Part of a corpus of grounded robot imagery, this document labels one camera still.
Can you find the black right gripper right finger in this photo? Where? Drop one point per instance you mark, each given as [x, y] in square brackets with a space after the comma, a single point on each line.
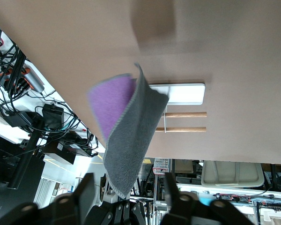
[185, 208]

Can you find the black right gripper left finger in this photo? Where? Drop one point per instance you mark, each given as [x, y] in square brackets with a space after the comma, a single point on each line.
[84, 199]

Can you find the grey and purple towel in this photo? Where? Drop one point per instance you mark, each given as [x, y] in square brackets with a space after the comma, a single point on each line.
[135, 131]

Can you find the white rack with wooden rods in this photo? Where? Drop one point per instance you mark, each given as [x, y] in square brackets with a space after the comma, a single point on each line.
[187, 93]

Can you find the white and red basket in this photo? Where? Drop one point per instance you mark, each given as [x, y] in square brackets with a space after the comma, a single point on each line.
[162, 166]

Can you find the black flat box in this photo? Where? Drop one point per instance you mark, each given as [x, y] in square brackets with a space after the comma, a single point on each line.
[68, 150]

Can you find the beige plastic bin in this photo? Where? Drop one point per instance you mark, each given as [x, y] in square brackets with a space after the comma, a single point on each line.
[231, 174]

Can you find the black monitor stand pole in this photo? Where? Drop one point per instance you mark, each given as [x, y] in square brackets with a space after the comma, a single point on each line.
[25, 154]

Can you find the black computer monitor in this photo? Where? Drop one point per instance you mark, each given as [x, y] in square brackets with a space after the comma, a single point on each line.
[4, 187]

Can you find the black power adapter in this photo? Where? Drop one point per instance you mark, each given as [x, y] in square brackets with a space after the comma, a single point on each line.
[52, 114]

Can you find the grey and orange power strip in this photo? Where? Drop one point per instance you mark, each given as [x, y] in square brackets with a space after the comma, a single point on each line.
[34, 79]

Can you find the brown table cover mat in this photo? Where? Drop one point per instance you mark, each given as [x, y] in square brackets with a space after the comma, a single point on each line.
[224, 47]

